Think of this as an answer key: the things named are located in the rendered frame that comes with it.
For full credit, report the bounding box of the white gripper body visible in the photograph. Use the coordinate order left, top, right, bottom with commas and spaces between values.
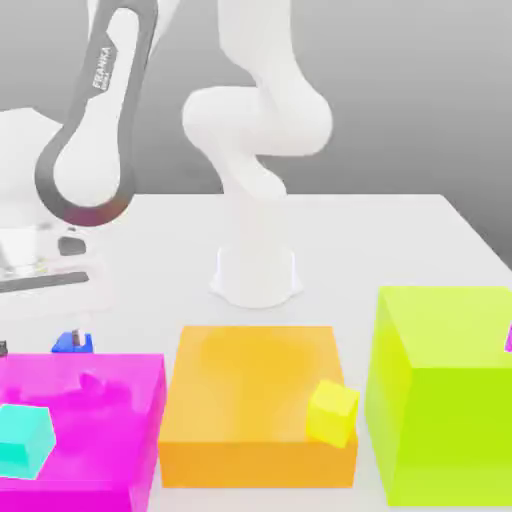
0, 263, 108, 318

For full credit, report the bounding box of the small blue cube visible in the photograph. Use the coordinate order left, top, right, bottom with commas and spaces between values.
50, 330, 94, 355

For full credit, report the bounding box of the small cyan cube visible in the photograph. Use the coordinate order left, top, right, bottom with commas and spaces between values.
0, 403, 58, 481

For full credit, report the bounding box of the small yellow cube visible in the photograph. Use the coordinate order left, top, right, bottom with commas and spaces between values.
305, 378, 361, 450

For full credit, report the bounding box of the large magenta box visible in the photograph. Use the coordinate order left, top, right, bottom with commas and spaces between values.
0, 352, 168, 512

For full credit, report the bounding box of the large orange box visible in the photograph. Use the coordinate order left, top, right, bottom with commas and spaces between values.
157, 325, 360, 490

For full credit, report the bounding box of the large lime box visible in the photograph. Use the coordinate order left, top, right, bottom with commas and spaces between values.
364, 285, 512, 508

